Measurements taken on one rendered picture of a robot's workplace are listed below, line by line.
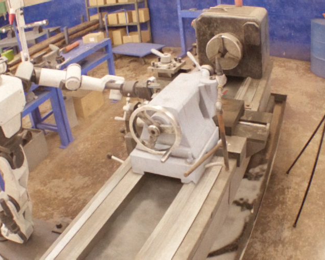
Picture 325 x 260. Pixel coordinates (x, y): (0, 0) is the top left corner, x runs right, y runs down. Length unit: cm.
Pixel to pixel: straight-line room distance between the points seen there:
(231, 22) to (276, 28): 338
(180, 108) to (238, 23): 116
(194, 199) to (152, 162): 26
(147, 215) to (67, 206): 138
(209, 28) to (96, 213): 160
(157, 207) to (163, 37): 512
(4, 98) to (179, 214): 92
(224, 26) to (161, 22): 399
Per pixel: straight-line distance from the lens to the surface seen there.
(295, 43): 574
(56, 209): 277
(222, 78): 129
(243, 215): 189
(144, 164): 149
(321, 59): 506
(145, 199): 156
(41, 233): 236
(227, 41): 220
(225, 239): 177
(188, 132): 140
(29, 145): 329
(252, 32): 230
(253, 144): 167
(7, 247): 239
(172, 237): 122
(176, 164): 140
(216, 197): 138
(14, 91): 152
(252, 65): 243
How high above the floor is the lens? 176
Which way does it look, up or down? 31 degrees down
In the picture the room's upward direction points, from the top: 7 degrees counter-clockwise
